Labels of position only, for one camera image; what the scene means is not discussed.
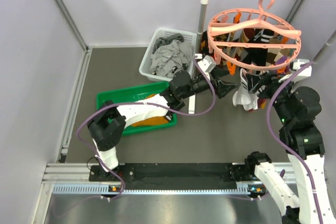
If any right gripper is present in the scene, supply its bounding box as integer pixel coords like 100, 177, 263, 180
245, 69, 297, 123

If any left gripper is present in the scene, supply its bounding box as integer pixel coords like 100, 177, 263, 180
180, 66, 238, 100

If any pink round clip hanger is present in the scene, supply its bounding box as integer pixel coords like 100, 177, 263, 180
207, 0, 301, 71

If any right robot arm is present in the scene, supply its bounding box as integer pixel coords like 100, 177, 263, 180
240, 71, 335, 223

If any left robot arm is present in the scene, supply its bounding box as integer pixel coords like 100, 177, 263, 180
87, 70, 237, 180

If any orange clothes clip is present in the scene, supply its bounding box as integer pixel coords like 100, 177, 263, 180
226, 61, 236, 76

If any black white striped sock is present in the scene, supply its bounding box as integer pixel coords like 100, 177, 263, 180
243, 29, 275, 66

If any black argyle sock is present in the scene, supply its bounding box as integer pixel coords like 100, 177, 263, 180
200, 31, 214, 58

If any grey clothes pile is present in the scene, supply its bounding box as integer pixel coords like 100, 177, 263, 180
149, 33, 194, 78

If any orange brown striped sock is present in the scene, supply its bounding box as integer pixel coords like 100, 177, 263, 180
131, 94, 171, 127

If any green plastic tray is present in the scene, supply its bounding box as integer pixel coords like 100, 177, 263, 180
96, 81, 177, 136

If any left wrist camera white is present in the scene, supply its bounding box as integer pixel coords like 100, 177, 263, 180
195, 54, 216, 73

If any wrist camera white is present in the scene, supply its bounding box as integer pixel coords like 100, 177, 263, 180
278, 58, 313, 82
195, 54, 216, 73

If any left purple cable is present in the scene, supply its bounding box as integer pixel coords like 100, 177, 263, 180
51, 56, 217, 219

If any purple cable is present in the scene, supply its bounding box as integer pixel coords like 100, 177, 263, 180
51, 56, 217, 219
225, 61, 326, 224

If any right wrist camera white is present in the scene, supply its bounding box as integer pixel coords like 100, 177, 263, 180
278, 58, 313, 82

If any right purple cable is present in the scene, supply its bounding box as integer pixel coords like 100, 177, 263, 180
225, 61, 326, 224

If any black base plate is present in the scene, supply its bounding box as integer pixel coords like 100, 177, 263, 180
89, 163, 263, 190

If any grey slotted cable duct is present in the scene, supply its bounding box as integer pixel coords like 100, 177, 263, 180
52, 184, 265, 195

